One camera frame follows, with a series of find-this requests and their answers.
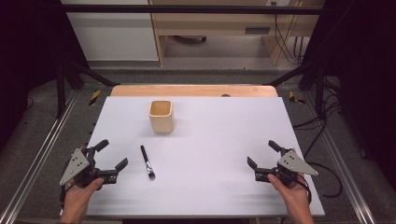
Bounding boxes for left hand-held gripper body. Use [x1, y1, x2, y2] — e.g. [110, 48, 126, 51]
[59, 147, 120, 189]

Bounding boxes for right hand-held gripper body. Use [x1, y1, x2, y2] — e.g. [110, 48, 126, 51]
[254, 147, 319, 189]

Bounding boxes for beige square cup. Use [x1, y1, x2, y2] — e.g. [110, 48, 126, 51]
[148, 99, 175, 135]

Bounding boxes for person's right hand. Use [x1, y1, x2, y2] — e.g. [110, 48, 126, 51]
[266, 173, 312, 210]

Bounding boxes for person's left hand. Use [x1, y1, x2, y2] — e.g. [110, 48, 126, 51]
[61, 176, 106, 214]

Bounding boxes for white table board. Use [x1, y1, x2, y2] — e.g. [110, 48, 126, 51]
[59, 95, 326, 218]

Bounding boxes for yellow black tape strip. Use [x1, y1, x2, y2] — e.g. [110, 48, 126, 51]
[288, 91, 306, 105]
[89, 90, 102, 106]

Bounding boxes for black metal stand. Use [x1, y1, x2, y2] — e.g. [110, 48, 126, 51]
[264, 60, 328, 120]
[55, 59, 120, 119]

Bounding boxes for wooden table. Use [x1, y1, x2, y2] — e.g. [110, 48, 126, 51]
[110, 84, 279, 98]

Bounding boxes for black curtain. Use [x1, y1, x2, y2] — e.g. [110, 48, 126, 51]
[302, 0, 396, 183]
[0, 0, 92, 153]

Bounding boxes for white cabinet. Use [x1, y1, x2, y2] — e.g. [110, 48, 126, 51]
[61, 0, 160, 62]

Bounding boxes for light wooden desk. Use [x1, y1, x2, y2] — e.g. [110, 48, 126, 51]
[148, 0, 326, 67]

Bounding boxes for black horizontal bar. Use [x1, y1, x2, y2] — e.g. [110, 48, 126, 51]
[60, 4, 326, 16]

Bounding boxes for right hand-held gripper cable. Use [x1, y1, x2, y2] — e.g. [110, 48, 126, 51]
[297, 173, 313, 205]

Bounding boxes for aluminium floor rail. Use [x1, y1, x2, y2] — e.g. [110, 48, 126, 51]
[0, 89, 79, 224]
[303, 90, 377, 224]

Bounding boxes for black floor cable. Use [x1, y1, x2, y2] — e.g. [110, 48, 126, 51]
[303, 161, 344, 199]

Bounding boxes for hanging black cables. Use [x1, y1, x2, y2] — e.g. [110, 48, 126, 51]
[270, 1, 305, 65]

